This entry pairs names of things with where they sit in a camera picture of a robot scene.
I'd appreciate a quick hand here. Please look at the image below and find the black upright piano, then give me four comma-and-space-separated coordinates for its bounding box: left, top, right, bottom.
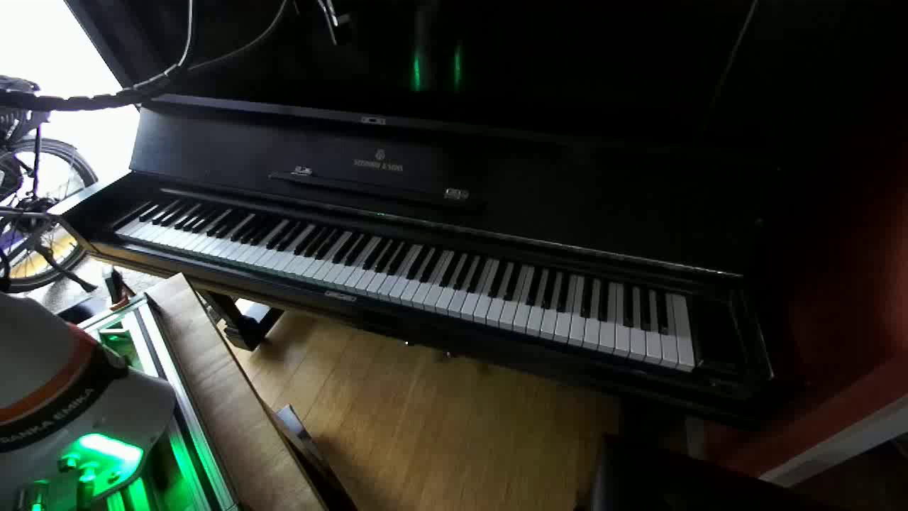
64, 0, 904, 424

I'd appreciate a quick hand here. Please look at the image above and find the wooden board with metal rail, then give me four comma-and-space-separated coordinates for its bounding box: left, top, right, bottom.
84, 276, 324, 511

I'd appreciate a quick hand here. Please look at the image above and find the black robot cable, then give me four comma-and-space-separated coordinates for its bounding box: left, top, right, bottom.
0, 0, 296, 115

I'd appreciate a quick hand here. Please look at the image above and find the white robot base with green light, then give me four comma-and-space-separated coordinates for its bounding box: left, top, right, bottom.
0, 296, 175, 511

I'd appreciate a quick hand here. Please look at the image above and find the black piano bench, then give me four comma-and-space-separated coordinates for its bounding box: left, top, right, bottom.
585, 435, 838, 511

